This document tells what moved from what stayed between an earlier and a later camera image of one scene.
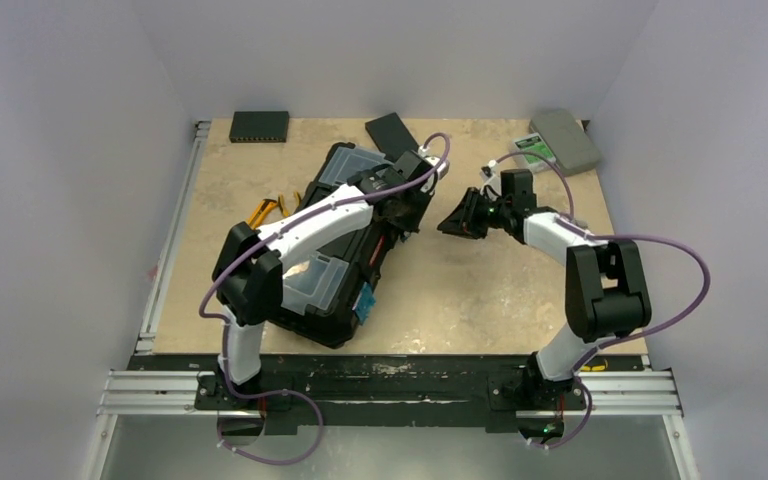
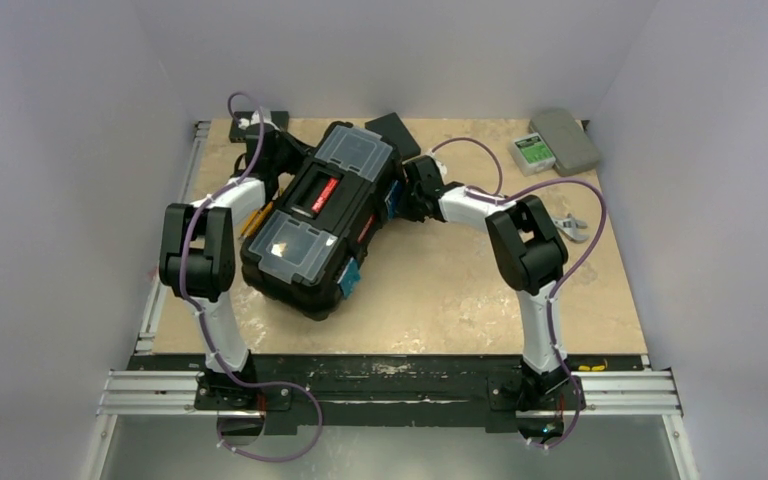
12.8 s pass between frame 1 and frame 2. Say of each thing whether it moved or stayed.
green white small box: stayed
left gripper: moved
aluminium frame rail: stayed
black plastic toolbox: moved
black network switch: stayed
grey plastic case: stayed
